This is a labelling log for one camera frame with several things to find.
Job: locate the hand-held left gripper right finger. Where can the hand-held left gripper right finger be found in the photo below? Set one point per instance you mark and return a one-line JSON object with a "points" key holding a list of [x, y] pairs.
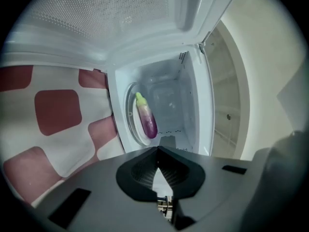
{"points": [[217, 178]]}

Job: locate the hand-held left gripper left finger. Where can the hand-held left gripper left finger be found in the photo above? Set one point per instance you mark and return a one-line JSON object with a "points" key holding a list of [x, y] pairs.
{"points": [[101, 178]]}

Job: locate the purple eggplant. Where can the purple eggplant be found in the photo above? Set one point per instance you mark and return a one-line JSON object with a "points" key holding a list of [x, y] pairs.
{"points": [[148, 120]]}

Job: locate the white microwave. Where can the white microwave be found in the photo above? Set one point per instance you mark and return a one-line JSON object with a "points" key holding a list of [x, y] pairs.
{"points": [[169, 100]]}

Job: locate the red checkered tablecloth table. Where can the red checkered tablecloth table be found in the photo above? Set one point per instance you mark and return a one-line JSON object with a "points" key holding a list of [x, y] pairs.
{"points": [[58, 110]]}

